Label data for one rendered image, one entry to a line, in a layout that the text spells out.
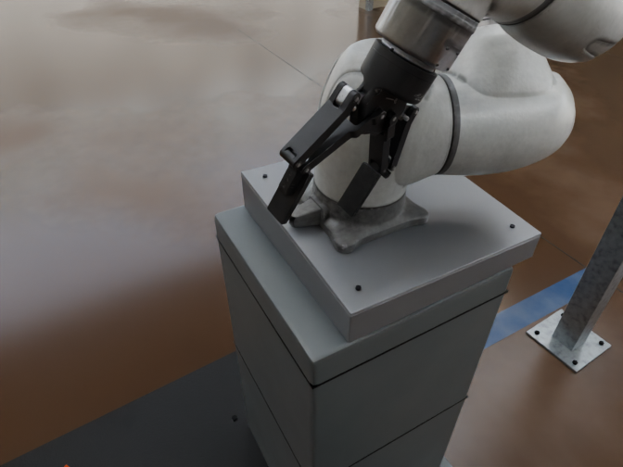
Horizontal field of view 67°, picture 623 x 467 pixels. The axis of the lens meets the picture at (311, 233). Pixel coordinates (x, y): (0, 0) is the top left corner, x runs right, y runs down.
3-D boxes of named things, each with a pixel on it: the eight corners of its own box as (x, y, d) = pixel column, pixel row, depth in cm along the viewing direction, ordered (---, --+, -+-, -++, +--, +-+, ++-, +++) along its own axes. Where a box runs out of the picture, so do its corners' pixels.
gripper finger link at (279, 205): (314, 174, 51) (310, 174, 50) (286, 224, 54) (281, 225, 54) (297, 158, 52) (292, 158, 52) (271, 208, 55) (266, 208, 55)
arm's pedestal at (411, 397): (225, 418, 145) (179, 207, 94) (362, 352, 164) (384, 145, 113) (303, 592, 111) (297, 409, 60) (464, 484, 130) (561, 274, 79)
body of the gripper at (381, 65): (414, 64, 45) (363, 146, 49) (451, 79, 51) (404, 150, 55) (362, 28, 48) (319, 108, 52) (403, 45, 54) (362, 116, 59)
